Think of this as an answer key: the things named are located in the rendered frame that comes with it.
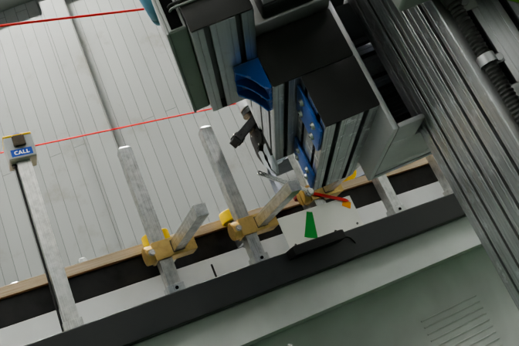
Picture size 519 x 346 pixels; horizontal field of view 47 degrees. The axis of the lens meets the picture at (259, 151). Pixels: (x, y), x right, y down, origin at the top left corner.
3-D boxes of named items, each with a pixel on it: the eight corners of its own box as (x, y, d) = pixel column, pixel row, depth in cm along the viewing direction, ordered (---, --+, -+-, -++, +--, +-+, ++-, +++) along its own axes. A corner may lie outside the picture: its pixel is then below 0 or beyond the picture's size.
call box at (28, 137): (38, 156, 152) (30, 130, 155) (9, 162, 149) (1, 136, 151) (38, 167, 158) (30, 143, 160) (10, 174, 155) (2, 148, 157)
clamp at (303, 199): (344, 190, 180) (337, 175, 182) (307, 201, 174) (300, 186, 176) (336, 197, 185) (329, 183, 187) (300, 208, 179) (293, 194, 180)
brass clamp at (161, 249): (198, 246, 156) (191, 229, 158) (150, 262, 150) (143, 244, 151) (193, 254, 161) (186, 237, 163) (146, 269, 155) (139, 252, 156)
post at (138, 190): (191, 307, 149) (130, 143, 164) (178, 313, 148) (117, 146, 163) (188, 310, 152) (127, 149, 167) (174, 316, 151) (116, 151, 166)
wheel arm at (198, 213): (211, 216, 134) (205, 199, 136) (198, 221, 133) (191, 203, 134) (171, 270, 170) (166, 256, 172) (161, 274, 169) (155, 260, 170)
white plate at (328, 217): (364, 225, 177) (350, 195, 180) (291, 250, 165) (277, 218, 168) (363, 225, 177) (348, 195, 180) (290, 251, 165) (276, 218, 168)
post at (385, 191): (406, 215, 185) (340, 86, 200) (398, 218, 183) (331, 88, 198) (401, 218, 188) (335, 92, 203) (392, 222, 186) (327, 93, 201)
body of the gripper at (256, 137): (288, 135, 171) (272, 100, 175) (262, 141, 167) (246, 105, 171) (279, 147, 177) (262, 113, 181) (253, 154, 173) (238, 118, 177)
